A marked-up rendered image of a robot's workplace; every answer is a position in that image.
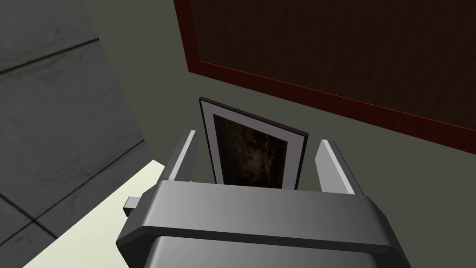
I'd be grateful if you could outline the dark brown door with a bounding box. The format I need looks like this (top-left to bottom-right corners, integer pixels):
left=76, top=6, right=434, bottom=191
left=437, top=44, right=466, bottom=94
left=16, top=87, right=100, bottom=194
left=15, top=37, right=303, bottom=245
left=173, top=0, right=476, bottom=155

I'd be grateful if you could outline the black framed dark picture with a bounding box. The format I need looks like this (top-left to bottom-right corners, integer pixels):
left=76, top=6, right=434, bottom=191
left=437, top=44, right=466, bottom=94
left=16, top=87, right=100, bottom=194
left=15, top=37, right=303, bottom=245
left=198, top=96, right=309, bottom=190

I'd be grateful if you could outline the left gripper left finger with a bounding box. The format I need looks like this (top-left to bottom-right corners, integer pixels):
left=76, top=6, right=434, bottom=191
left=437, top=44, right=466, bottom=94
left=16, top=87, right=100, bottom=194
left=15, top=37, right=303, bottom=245
left=163, top=130, right=198, bottom=183

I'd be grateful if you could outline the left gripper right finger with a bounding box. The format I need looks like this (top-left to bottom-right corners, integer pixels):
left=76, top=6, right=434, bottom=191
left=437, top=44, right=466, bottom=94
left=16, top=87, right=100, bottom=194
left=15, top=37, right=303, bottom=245
left=315, top=139, right=364, bottom=196

